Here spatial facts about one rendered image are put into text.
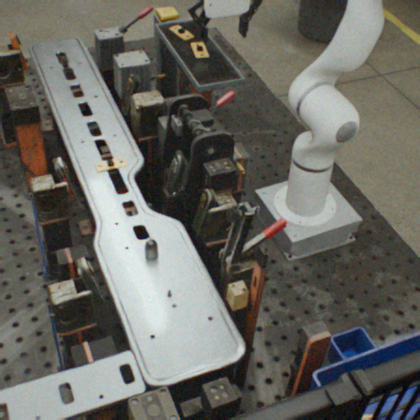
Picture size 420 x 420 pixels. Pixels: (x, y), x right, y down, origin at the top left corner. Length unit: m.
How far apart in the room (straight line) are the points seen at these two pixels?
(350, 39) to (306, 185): 0.44
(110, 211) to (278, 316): 0.55
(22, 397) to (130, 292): 0.31
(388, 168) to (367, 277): 1.62
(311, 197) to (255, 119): 0.66
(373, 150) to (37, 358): 2.39
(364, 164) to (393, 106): 0.64
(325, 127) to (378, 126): 2.16
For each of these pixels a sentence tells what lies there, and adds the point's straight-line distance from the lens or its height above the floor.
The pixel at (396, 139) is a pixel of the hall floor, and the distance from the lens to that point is 3.66.
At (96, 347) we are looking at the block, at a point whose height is 0.98.
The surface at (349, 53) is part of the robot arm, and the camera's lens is 1.57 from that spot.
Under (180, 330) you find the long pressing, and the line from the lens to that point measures 1.31.
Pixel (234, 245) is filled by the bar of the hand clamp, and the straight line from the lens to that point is 1.29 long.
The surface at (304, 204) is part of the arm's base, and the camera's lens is 1.82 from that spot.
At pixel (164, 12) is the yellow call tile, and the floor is 1.16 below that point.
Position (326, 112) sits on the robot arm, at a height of 1.20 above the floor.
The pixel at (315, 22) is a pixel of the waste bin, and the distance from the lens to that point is 4.39.
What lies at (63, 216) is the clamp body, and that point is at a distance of 1.63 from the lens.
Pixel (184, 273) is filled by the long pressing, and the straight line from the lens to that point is 1.40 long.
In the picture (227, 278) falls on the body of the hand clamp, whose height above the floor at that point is 1.02.
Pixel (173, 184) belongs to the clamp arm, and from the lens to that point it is 1.57.
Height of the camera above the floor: 2.08
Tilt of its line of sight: 44 degrees down
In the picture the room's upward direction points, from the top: 5 degrees clockwise
